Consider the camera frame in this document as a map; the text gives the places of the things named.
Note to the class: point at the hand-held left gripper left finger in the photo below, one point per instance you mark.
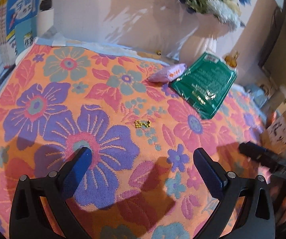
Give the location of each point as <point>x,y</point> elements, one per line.
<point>76,174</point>

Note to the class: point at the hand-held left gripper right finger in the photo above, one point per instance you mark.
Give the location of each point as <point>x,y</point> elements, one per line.
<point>210,176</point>

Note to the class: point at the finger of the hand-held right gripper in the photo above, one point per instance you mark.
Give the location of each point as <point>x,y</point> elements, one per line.
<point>255,150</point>

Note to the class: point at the cardboard box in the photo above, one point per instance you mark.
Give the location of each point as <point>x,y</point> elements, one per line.
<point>277,132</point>

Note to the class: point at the light blue plastic bag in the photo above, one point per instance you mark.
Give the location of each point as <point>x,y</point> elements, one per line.
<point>256,94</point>

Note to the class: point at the floral tablecloth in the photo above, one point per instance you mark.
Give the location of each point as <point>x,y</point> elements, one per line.
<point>83,104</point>

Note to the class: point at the yellow beads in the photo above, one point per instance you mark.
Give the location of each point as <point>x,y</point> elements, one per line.
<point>141,124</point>

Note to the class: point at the green packet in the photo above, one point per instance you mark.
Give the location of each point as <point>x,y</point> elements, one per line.
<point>205,84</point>

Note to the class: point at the amber glass bottle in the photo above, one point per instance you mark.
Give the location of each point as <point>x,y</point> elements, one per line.
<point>232,59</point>

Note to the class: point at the pink packet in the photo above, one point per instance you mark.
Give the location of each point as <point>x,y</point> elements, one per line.
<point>167,74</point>

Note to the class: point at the white vase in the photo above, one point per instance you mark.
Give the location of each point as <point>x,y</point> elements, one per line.
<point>205,39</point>

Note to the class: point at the teal book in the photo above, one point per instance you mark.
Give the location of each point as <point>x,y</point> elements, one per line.
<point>25,38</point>

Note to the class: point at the flower bouquet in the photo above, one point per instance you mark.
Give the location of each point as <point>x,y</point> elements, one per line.
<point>207,0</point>

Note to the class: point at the white pole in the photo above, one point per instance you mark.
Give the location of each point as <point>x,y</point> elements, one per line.
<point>45,17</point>

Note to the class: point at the blue printed book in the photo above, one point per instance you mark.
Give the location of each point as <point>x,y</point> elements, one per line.
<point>20,2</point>

